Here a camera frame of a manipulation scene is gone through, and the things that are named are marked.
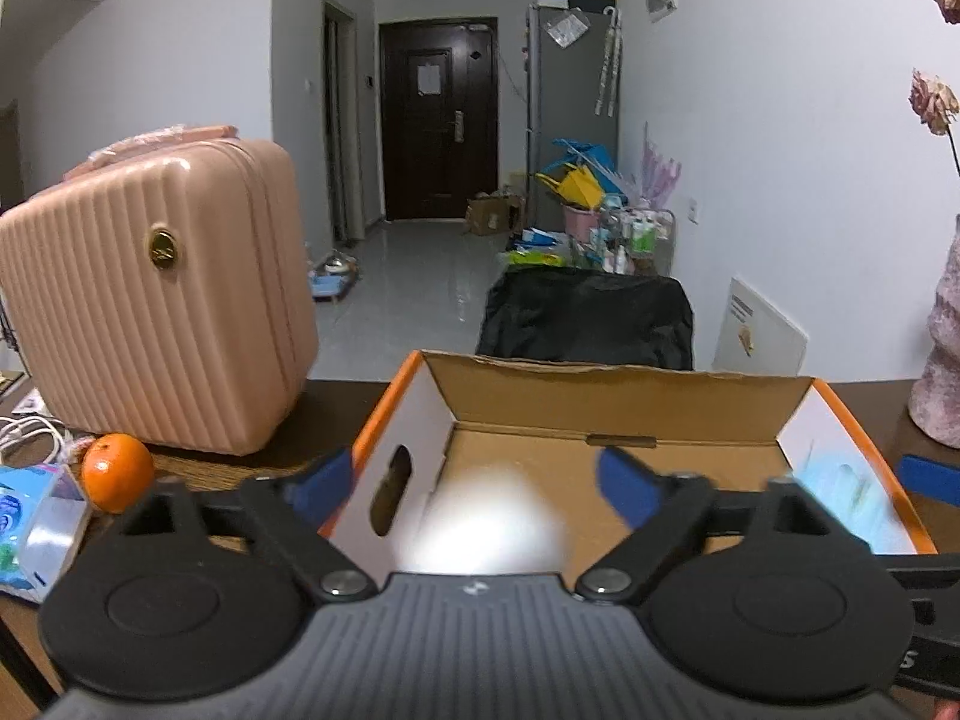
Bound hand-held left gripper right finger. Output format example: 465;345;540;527
573;445;872;605

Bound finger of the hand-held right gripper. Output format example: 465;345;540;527
874;552;960;595
898;454;960;509

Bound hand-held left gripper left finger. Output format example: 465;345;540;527
118;446;380;605

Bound orange and white cardboard box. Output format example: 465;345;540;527
321;349;938;572

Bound pink vase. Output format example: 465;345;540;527
907;213;960;452

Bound black bag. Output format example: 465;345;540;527
475;267;695;373

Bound blue floor tray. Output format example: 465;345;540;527
310;247;362;305

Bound orange fruit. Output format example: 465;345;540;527
81;433;157;515

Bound white board sign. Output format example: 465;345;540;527
712;277;810;377

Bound pink ribbed suitcase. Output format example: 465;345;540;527
0;125;320;458

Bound cart of bottles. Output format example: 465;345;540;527
588;202;677;277

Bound pink bucket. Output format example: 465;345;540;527
562;202;605;242

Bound blue tissue pack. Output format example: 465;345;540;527
0;463;93;605

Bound brown cardboard box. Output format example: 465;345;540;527
464;193;524;238

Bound purple plastic hangers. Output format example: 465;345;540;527
637;121;684;208

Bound blue folding rack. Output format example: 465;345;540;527
553;136;624;188

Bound dark brown entrance door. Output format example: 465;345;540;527
378;16;500;223

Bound bunch of dried pink roses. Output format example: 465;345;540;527
909;0;960;178

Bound grey refrigerator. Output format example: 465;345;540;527
525;1;623;241

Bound white folded umbrella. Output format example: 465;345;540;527
594;5;624;118

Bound clear plastic bag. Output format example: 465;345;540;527
543;11;590;47

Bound white charger cable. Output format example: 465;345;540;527
0;415;70;467

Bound side door frame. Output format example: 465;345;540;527
322;0;358;245

